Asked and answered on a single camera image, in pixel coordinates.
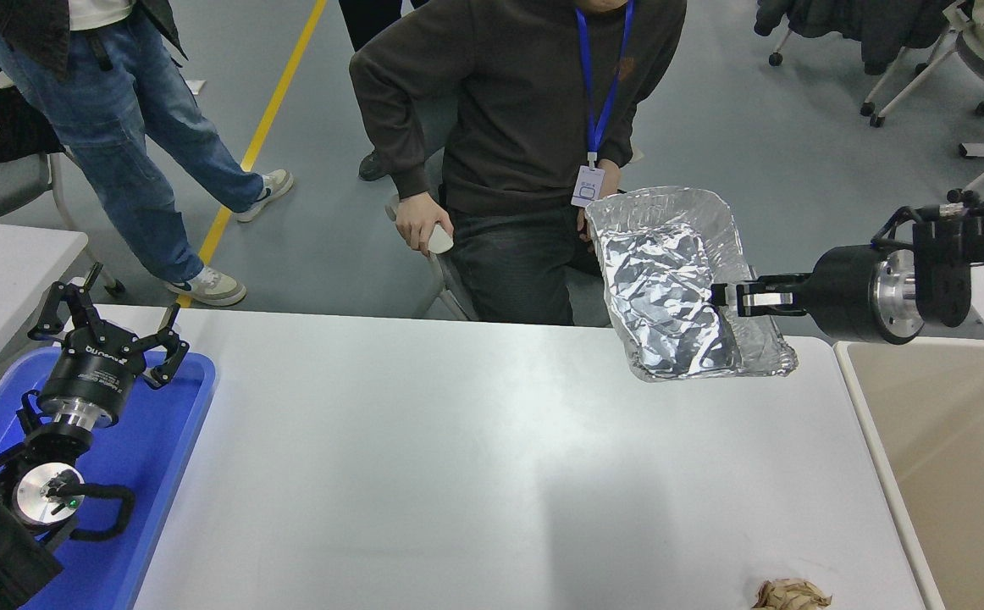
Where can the dark jacket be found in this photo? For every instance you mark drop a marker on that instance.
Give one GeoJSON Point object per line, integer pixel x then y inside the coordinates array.
{"type": "Point", "coordinates": [848, 25]}

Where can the grey office chair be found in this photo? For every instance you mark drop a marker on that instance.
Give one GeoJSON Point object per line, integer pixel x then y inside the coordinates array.
{"type": "Point", "coordinates": [585, 296]}

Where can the person's right hand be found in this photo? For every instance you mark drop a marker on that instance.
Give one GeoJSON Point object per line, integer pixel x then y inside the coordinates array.
{"type": "Point", "coordinates": [420, 219]}

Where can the person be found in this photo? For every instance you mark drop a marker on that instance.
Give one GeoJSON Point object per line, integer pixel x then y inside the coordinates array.
{"type": "Point", "coordinates": [119, 152]}
{"type": "Point", "coordinates": [509, 102]}
{"type": "Point", "coordinates": [373, 13]}

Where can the blue plastic tray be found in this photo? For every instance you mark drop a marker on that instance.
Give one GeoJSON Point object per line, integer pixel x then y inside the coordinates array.
{"type": "Point", "coordinates": [153, 474]}

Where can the black bag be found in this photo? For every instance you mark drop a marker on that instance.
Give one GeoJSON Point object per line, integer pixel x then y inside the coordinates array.
{"type": "Point", "coordinates": [1, 127]}

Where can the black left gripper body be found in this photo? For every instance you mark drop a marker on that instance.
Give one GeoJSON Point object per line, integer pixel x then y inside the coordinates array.
{"type": "Point", "coordinates": [87, 377]}

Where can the foil tray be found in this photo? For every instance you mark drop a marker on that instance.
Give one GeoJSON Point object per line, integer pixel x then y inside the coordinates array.
{"type": "Point", "coordinates": [670, 288]}

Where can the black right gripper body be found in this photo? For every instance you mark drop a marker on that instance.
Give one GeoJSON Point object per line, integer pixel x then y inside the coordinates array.
{"type": "Point", "coordinates": [839, 292]}

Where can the large pale bin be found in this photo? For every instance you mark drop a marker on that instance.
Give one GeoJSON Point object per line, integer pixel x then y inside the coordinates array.
{"type": "Point", "coordinates": [949, 508]}

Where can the white side table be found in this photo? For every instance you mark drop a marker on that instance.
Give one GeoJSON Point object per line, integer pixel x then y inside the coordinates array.
{"type": "Point", "coordinates": [1, 271]}

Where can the person's left hand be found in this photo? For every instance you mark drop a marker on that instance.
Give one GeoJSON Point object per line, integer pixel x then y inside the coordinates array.
{"type": "Point", "coordinates": [610, 178]}

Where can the white-legged chair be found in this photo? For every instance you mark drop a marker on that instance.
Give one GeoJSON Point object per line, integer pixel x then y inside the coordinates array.
{"type": "Point", "coordinates": [866, 108]}

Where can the crumpled tan paper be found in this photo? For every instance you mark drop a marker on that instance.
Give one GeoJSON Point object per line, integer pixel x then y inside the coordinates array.
{"type": "Point", "coordinates": [793, 596]}

